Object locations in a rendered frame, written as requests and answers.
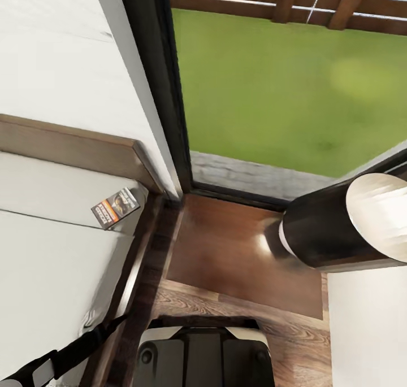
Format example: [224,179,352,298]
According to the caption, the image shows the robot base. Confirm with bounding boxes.
[132,319,275,387]

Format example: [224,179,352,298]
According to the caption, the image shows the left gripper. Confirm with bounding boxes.
[69,314,128,368]

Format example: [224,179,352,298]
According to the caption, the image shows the hardback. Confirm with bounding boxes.
[91,188,141,230]

